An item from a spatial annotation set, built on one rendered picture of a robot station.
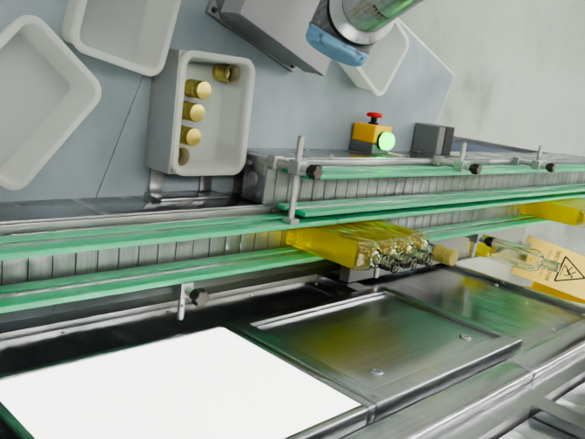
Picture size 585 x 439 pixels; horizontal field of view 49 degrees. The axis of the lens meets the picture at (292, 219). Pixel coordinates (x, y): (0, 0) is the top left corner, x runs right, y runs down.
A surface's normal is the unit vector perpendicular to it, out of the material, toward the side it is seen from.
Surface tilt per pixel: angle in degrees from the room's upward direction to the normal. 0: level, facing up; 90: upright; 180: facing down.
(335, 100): 0
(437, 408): 90
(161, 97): 90
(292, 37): 1
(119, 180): 0
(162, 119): 90
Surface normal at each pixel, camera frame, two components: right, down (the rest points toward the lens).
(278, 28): 0.70, 0.26
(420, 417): 0.13, -0.97
